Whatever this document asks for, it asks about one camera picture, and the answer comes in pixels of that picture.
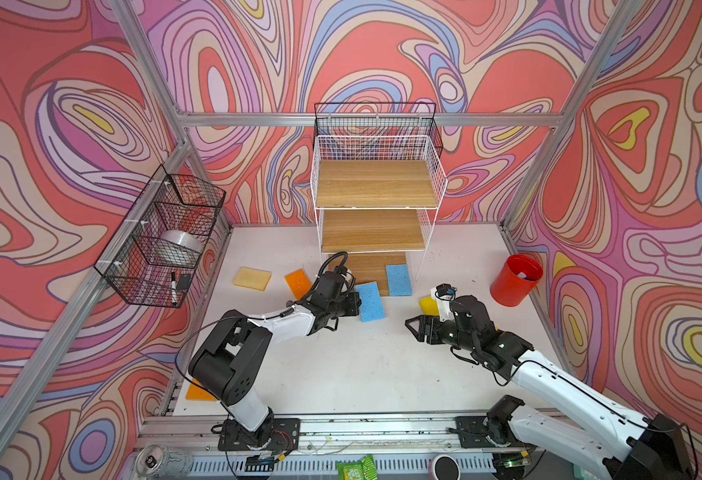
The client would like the beige sponge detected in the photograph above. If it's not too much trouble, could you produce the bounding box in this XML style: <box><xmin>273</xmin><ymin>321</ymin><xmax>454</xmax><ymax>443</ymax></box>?
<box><xmin>232</xmin><ymin>267</ymin><xmax>272</xmax><ymax>291</ymax></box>

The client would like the black wire basket left wall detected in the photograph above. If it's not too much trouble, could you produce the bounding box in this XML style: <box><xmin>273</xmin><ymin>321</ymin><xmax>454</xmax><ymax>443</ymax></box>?
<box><xmin>95</xmin><ymin>166</ymin><xmax>226</xmax><ymax>308</ymax></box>

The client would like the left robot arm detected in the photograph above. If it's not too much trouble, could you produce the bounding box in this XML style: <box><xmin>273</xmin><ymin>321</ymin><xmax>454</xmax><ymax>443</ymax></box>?
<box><xmin>187</xmin><ymin>267</ymin><xmax>361</xmax><ymax>434</ymax></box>

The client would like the black round speaker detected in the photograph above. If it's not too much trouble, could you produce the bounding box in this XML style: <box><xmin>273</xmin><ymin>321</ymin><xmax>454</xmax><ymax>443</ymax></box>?
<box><xmin>428</xmin><ymin>454</ymin><xmax>461</xmax><ymax>480</ymax></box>

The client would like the yellow sponge near shelf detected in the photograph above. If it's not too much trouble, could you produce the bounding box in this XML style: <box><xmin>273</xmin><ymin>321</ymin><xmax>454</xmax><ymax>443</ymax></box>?
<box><xmin>419</xmin><ymin>297</ymin><xmax>440</xmax><ymax>317</ymax></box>

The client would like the blue sponge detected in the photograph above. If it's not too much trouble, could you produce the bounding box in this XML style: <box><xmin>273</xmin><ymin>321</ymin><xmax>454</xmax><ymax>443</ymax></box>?
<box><xmin>355</xmin><ymin>282</ymin><xmax>386</xmax><ymax>322</ymax></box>
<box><xmin>386</xmin><ymin>264</ymin><xmax>413</xmax><ymax>296</ymax></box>

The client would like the teal alarm clock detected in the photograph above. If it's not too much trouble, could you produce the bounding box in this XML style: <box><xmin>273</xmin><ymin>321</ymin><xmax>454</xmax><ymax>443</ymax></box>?
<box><xmin>573</xmin><ymin>464</ymin><xmax>593</xmax><ymax>480</ymax></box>

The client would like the white wire wooden shelf rack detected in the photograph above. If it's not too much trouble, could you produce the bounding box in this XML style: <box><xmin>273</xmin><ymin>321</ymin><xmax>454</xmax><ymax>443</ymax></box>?
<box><xmin>310</xmin><ymin>157</ymin><xmax>447</xmax><ymax>296</ymax></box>

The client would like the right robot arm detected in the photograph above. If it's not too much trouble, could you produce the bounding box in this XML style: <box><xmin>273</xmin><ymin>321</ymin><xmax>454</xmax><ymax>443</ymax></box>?
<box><xmin>405</xmin><ymin>284</ymin><xmax>699</xmax><ymax>479</ymax></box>

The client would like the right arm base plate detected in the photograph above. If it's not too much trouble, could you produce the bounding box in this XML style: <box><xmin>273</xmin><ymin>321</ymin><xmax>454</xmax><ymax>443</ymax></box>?
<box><xmin>446</xmin><ymin>416</ymin><xmax>537</xmax><ymax>451</ymax></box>

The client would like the black wire basket back wall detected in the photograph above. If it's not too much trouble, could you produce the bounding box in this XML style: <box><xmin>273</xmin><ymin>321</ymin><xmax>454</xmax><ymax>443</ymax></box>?
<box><xmin>312</xmin><ymin>100</ymin><xmax>443</xmax><ymax>172</ymax></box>

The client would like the silver tape roll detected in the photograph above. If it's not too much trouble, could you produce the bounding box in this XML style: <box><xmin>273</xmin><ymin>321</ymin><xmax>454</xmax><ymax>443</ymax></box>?
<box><xmin>150</xmin><ymin>230</ymin><xmax>203</xmax><ymax>268</ymax></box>

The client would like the red plastic cup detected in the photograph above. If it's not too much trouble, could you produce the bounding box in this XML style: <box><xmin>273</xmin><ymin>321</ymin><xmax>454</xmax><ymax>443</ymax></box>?
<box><xmin>490</xmin><ymin>254</ymin><xmax>543</xmax><ymax>307</ymax></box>

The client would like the silver drink can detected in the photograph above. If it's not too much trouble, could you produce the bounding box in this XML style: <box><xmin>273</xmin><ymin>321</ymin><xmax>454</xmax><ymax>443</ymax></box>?
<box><xmin>134</xmin><ymin>444</ymin><xmax>194</xmax><ymax>479</ymax></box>

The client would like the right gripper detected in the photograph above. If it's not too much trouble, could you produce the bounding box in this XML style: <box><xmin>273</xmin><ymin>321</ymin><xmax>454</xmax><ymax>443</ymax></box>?
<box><xmin>404</xmin><ymin>315</ymin><xmax>477</xmax><ymax>352</ymax></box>

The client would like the black marker in basket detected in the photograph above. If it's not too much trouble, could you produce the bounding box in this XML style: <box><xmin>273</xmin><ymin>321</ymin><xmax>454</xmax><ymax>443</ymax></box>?
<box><xmin>170</xmin><ymin>271</ymin><xmax>178</xmax><ymax>307</ymax></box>

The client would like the orange flat sponge front left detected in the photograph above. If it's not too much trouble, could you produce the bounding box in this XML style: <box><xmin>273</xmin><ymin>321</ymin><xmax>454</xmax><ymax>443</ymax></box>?
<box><xmin>185</xmin><ymin>382</ymin><xmax>217</xmax><ymax>402</ymax></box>

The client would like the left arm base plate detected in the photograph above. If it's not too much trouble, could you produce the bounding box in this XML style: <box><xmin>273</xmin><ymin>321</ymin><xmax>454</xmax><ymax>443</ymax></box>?
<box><xmin>211</xmin><ymin>417</ymin><xmax>301</xmax><ymax>453</ymax></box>

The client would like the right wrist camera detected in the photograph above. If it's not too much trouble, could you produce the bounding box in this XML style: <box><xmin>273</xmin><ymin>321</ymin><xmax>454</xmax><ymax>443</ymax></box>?
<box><xmin>431</xmin><ymin>283</ymin><xmax>456</xmax><ymax>322</ymax></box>

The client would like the green wipes packet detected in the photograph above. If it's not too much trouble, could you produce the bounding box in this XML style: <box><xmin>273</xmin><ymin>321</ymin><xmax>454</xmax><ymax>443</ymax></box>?
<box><xmin>336</xmin><ymin>455</ymin><xmax>378</xmax><ymax>480</ymax></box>

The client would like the black wire basket wall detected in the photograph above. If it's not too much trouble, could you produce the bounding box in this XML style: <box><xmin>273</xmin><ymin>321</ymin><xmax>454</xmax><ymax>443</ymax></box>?
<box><xmin>312</xmin><ymin>100</ymin><xmax>443</xmax><ymax>172</ymax></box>
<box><xmin>95</xmin><ymin>166</ymin><xmax>226</xmax><ymax>308</ymax></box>

